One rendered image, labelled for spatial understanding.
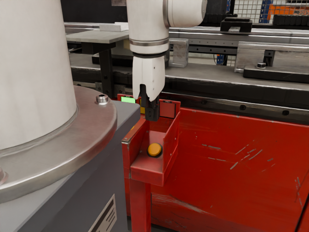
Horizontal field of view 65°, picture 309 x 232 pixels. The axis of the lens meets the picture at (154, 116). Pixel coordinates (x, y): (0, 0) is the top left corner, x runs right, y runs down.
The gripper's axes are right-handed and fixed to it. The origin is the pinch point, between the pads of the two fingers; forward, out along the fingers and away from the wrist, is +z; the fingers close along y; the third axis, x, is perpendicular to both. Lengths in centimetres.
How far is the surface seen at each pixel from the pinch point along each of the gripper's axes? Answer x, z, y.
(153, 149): -0.1, 12.1, -0.6
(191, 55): -77, 118, -447
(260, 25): 26, -8, -76
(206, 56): -45, 118, -448
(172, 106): 2.5, 3.0, -10.0
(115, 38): -16.1, -14.2, -14.6
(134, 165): -3.5, 13.6, 5.7
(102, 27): -28.3, -14.1, -28.9
